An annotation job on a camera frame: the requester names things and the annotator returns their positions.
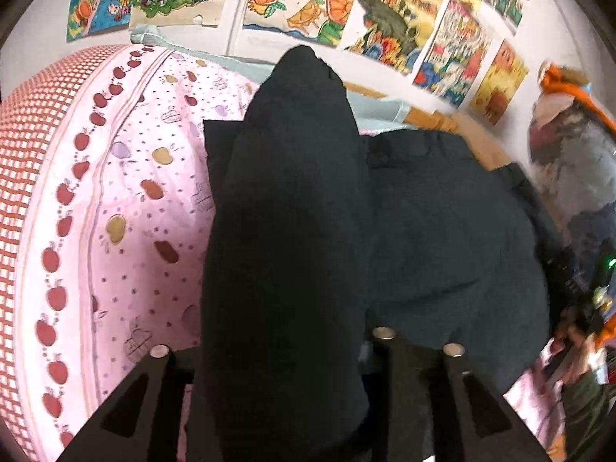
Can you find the light green cloth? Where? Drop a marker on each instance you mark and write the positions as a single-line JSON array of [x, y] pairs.
[[380, 108]]

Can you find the pink apple print bedsheet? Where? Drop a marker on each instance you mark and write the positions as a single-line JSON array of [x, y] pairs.
[[134, 202]]

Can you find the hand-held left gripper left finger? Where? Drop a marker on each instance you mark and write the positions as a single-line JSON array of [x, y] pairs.
[[163, 370]]

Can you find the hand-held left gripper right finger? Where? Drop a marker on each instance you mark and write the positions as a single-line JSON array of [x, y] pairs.
[[409, 361]]

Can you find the row of colourful wall drawings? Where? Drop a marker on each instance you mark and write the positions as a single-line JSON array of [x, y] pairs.
[[399, 14]]

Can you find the black padded jacket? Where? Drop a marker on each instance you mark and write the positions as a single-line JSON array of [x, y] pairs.
[[288, 202]]

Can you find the clear storage bag orange trim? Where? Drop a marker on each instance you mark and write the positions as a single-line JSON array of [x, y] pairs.
[[577, 163]]

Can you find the white wall pipe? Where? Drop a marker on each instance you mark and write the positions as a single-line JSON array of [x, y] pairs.
[[239, 14]]

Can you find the wooden bed frame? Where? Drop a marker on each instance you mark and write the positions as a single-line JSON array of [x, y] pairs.
[[481, 139]]

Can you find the person's right forearm green sleeve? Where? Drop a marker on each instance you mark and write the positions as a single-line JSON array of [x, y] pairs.
[[592, 404]]

